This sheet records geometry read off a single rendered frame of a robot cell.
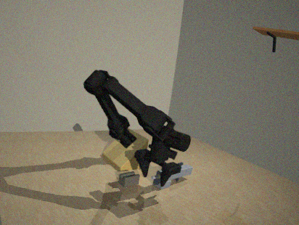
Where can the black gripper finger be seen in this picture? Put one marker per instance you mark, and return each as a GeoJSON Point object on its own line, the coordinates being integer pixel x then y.
{"type": "Point", "coordinates": [144, 165]}
{"type": "Point", "coordinates": [163, 178]}

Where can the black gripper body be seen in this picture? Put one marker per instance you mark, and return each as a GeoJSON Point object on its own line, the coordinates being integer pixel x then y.
{"type": "Point", "coordinates": [157, 155]}

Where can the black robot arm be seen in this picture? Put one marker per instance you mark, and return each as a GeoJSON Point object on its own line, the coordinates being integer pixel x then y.
{"type": "Point", "coordinates": [152, 120]}

